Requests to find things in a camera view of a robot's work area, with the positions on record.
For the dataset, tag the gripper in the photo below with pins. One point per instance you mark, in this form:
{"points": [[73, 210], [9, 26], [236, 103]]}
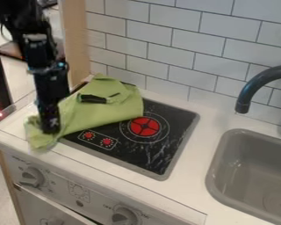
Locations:
{"points": [[51, 88]]}

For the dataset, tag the green cloth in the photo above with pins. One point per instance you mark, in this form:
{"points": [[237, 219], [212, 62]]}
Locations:
{"points": [[103, 110]]}

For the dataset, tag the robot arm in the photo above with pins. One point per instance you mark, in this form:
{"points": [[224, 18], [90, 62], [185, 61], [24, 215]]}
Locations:
{"points": [[27, 20]]}

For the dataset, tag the toy stove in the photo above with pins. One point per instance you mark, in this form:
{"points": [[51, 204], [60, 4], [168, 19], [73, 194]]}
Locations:
{"points": [[154, 146]]}

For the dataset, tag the tap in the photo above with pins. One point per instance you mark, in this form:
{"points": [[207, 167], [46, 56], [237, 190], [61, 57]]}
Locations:
{"points": [[256, 82]]}

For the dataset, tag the toy sink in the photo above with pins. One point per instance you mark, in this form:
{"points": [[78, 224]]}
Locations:
{"points": [[252, 175]]}

